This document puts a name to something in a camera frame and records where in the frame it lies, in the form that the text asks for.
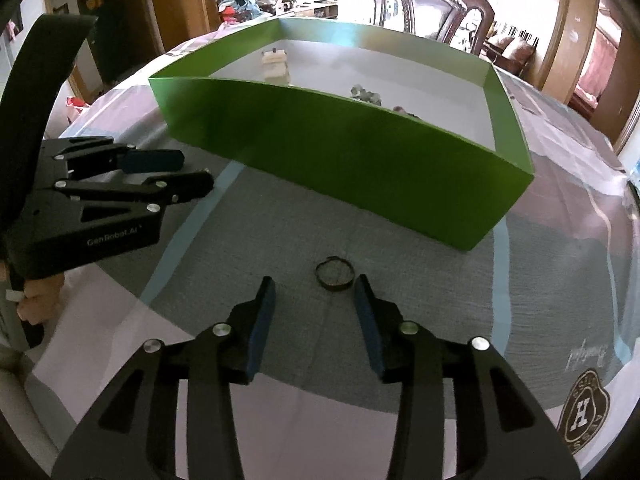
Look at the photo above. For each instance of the left hand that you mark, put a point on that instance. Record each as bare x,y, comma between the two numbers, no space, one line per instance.
42,299

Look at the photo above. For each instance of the dark wooden chair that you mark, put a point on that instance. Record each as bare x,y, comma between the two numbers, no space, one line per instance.
462,24

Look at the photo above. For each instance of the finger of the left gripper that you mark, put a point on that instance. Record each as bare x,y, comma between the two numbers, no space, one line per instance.
89,156
164,190

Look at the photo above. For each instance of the green cardboard box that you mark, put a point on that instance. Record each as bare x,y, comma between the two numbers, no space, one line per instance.
444,155

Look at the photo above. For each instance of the plaid tablecloth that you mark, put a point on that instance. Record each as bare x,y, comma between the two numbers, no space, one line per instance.
553,286

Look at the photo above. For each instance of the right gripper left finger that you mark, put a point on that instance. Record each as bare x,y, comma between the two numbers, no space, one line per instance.
129,432

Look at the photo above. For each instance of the red white paper bag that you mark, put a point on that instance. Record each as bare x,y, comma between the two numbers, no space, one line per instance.
74,108

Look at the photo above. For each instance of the silver floral hair clip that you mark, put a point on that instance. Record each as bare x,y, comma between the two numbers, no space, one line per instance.
361,94

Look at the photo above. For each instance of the chair with clothes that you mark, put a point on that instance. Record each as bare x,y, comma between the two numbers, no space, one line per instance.
241,11

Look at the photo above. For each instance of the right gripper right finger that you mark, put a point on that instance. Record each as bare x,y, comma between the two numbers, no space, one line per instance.
502,432

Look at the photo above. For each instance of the wooden tv cabinet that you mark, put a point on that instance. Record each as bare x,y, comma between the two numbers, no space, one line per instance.
328,10

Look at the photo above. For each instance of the white wrist watch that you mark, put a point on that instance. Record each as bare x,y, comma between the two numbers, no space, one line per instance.
275,66

